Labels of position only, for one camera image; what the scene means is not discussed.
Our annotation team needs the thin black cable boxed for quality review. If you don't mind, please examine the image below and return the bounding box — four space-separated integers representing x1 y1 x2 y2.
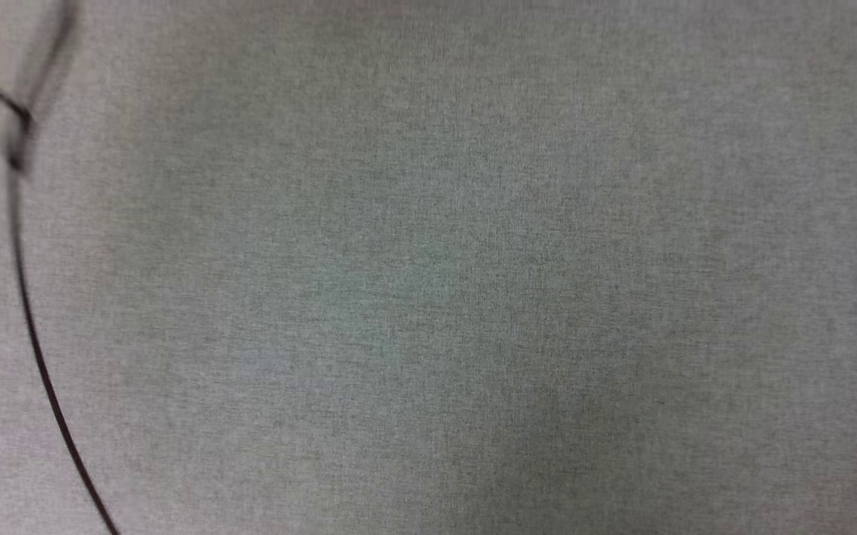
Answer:
0 58 120 535

